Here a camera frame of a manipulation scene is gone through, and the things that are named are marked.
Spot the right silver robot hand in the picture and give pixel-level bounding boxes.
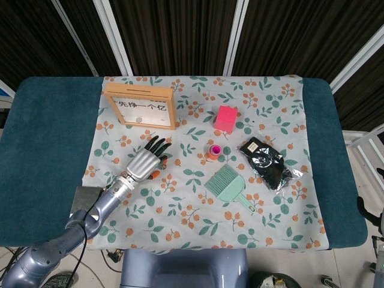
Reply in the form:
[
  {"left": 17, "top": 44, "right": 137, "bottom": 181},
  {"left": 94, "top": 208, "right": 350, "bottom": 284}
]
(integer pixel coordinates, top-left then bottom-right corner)
[{"left": 356, "top": 167, "right": 384, "bottom": 238}]

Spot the blue-grey robot torso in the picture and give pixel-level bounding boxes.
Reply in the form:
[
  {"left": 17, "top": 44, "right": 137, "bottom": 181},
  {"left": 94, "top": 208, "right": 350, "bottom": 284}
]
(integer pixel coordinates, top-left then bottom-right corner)
[{"left": 119, "top": 248, "right": 250, "bottom": 288}]

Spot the orange nesting cup stack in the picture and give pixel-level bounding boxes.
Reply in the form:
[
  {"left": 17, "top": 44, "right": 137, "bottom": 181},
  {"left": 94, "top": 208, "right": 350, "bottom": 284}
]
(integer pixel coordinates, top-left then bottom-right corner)
[{"left": 208, "top": 144, "right": 223, "bottom": 160}]

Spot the wooden frame money box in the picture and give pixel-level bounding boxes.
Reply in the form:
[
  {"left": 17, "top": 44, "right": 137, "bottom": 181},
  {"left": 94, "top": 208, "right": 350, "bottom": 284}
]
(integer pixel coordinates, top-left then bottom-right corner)
[{"left": 103, "top": 83, "right": 178, "bottom": 131}]

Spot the white metal rack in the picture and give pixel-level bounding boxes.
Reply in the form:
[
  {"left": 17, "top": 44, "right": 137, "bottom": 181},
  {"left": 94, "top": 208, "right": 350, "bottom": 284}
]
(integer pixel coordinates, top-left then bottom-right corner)
[{"left": 343, "top": 124, "right": 384, "bottom": 178}]

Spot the dark patterned shoe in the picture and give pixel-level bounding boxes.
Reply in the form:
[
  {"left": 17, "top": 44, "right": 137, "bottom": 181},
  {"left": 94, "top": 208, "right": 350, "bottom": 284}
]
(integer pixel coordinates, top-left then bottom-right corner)
[{"left": 41, "top": 271, "right": 79, "bottom": 288}]

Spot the black garment in plastic bag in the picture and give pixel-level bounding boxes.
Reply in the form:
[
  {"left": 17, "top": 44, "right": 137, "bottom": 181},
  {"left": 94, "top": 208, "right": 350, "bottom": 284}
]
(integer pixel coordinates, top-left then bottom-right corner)
[{"left": 236, "top": 136, "right": 303, "bottom": 196}]

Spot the teal padded table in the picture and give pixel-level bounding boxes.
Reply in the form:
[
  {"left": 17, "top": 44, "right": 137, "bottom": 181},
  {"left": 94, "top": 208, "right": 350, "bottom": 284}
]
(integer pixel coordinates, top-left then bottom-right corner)
[{"left": 0, "top": 75, "right": 368, "bottom": 250}]

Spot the floral print tablecloth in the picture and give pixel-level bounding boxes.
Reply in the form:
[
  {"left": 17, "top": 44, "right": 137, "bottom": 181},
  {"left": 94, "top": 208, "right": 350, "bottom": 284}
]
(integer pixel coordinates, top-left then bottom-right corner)
[{"left": 68, "top": 74, "right": 332, "bottom": 251}]

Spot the white partition frame post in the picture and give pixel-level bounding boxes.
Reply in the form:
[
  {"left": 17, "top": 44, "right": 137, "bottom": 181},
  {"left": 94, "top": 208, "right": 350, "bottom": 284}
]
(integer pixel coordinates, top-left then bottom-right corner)
[
  {"left": 223, "top": 0, "right": 250, "bottom": 76},
  {"left": 50, "top": 0, "right": 99, "bottom": 76},
  {"left": 92, "top": 0, "right": 134, "bottom": 76},
  {"left": 329, "top": 23, "right": 384, "bottom": 93}
]

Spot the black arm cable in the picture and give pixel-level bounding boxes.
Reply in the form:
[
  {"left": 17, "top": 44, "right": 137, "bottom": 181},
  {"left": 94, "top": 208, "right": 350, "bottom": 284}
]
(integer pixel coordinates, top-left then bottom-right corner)
[{"left": 38, "top": 185, "right": 109, "bottom": 288}]

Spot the dark trash bin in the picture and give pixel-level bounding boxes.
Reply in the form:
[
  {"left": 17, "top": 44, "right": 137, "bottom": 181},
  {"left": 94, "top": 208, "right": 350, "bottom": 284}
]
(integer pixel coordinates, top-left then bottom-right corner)
[{"left": 250, "top": 271, "right": 299, "bottom": 288}]

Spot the pink foam cube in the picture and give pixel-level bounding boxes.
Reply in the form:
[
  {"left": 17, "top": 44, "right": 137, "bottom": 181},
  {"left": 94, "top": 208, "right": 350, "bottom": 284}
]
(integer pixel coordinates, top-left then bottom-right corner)
[{"left": 214, "top": 104, "right": 241, "bottom": 135}]

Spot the white and blue board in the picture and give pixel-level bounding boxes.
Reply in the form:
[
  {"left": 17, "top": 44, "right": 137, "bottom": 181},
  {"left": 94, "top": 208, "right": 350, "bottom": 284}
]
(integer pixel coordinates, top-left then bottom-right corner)
[{"left": 0, "top": 78, "right": 16, "bottom": 104}]

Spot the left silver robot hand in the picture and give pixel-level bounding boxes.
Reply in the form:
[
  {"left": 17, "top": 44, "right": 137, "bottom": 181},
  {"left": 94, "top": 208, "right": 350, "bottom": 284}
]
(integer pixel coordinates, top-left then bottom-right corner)
[{"left": 125, "top": 135, "right": 172, "bottom": 183}]

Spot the silver digital scale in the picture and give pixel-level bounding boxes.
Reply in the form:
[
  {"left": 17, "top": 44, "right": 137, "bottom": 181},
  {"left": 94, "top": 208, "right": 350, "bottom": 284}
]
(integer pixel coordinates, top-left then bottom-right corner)
[{"left": 69, "top": 185, "right": 104, "bottom": 223}]

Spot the black power plug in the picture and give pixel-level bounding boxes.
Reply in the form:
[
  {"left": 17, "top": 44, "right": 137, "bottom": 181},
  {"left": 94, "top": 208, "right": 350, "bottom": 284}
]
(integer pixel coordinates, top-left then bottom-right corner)
[{"left": 101, "top": 249, "right": 124, "bottom": 272}]

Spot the mint green hand brush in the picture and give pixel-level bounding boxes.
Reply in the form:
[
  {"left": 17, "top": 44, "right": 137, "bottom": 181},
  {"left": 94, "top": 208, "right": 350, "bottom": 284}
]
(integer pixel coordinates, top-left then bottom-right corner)
[{"left": 204, "top": 164, "right": 257, "bottom": 215}]

